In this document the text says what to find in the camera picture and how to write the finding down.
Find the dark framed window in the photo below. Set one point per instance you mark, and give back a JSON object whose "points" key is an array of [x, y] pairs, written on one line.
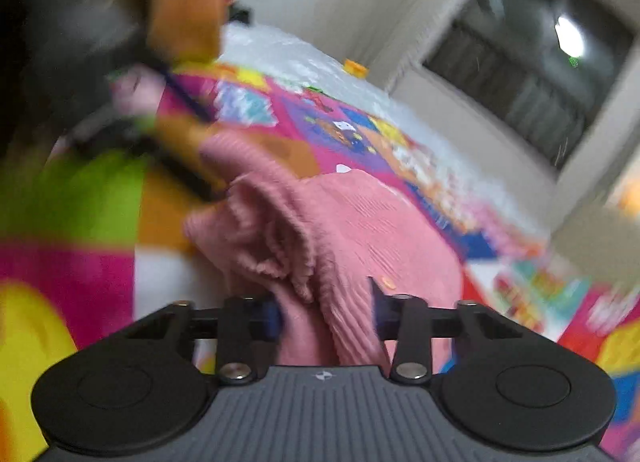
{"points": [[543, 68]]}

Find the small yellow toy block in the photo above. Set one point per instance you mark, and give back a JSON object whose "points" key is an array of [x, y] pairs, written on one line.
{"points": [[355, 69]]}

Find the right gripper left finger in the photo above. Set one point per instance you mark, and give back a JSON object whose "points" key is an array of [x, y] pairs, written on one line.
{"points": [[249, 329]]}

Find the pink knit sweater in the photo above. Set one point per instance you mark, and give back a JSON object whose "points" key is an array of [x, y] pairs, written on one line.
{"points": [[314, 243]]}

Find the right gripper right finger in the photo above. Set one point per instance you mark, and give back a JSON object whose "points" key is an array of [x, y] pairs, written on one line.
{"points": [[406, 320]]}

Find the colourful cartoon play mat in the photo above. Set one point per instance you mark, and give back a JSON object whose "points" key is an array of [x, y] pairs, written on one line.
{"points": [[109, 313]]}

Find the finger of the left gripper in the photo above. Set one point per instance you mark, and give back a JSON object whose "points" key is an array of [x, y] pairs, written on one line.
{"points": [[173, 84], [183, 174]]}

